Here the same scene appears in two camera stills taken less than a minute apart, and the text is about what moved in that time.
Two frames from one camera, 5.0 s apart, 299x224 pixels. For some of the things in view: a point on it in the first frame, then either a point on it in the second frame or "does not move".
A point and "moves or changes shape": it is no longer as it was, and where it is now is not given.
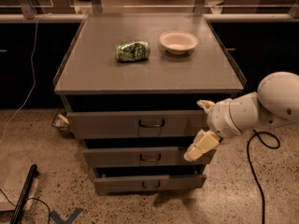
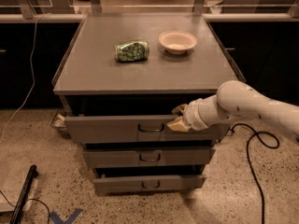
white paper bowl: (177, 42) does not move
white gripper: (220, 119) -> (192, 116)
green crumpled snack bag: (134, 51) does not move
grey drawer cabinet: (133, 85) does not move
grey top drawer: (141, 124) moves or changes shape
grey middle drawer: (142, 157) does not move
